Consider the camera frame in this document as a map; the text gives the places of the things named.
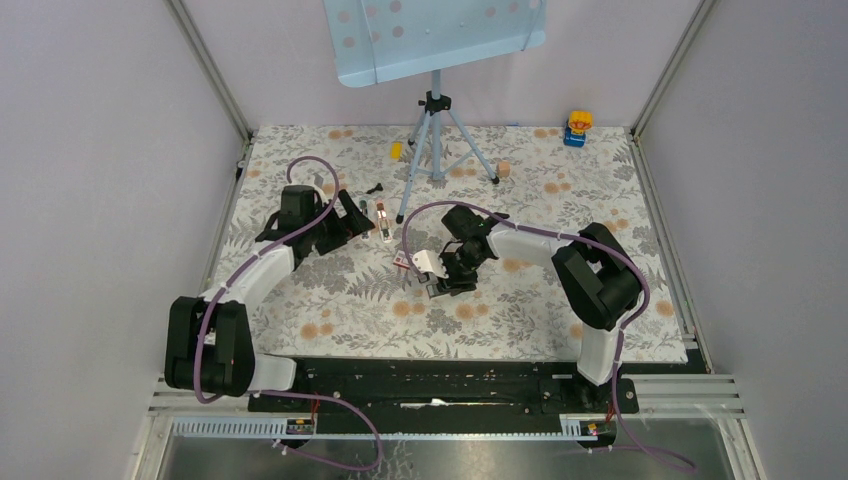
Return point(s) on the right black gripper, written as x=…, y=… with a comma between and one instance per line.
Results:
x=453, y=284

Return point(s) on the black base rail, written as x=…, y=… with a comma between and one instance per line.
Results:
x=446, y=397

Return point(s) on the grey staple strip box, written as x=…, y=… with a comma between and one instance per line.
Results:
x=434, y=291

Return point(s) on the pink stapler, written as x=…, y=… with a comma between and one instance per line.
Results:
x=383, y=222

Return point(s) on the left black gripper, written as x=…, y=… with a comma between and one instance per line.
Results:
x=353, y=223

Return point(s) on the yellow block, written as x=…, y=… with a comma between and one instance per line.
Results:
x=396, y=150

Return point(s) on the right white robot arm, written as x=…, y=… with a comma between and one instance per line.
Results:
x=602, y=284

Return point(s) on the floral tablecloth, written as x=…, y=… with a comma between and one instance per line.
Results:
x=354, y=302

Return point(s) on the black chess pawn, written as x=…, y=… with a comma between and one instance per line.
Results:
x=378, y=187

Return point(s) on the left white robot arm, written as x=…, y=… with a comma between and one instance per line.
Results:
x=209, y=344

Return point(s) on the yellow blue toy figure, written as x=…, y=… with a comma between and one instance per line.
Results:
x=578, y=124

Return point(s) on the blue stapler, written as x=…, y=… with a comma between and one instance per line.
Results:
x=364, y=208

